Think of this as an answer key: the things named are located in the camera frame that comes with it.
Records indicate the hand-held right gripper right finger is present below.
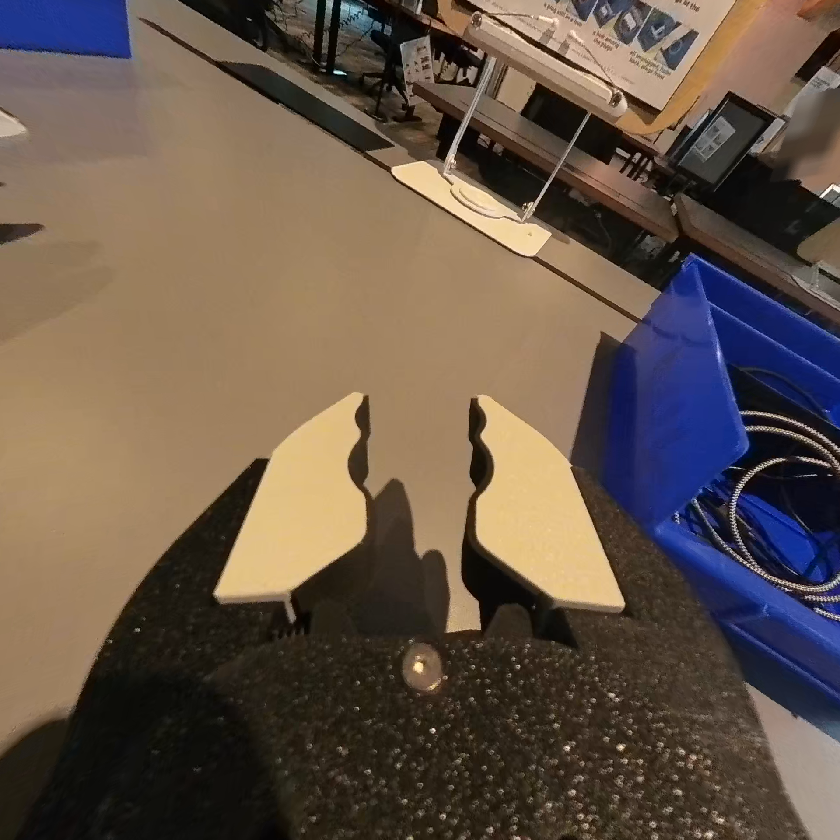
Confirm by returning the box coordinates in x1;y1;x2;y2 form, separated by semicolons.
461;394;627;615

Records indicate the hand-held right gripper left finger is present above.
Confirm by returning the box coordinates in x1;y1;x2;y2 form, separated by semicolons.
212;392;376;608

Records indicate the blue bin with divider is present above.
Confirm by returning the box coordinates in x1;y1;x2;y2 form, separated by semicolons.
0;0;132;60

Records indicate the blue plastic bin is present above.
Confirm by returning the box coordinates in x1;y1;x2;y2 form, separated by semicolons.
571;252;840;713

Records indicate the braided USB cable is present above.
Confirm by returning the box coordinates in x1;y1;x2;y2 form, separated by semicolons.
689;410;840;621

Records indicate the black USB cable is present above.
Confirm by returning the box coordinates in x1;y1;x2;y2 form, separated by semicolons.
682;364;840;592

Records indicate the white document stand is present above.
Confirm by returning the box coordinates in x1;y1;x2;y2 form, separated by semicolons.
390;13;627;258

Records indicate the black office chair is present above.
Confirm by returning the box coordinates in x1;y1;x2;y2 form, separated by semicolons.
361;26;424;122

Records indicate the tan board on stand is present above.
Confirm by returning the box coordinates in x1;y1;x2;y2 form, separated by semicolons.
799;220;840;290

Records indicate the printed paper sign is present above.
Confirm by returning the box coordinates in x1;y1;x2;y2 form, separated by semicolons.
400;36;435;86

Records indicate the black framed display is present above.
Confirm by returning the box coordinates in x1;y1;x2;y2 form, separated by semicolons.
676;92;775;191

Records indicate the printed instruction sheet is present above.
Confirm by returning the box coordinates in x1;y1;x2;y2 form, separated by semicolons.
472;0;739;112

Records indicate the black table cable slot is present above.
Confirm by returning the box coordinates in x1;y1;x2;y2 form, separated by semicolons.
217;59;395;153

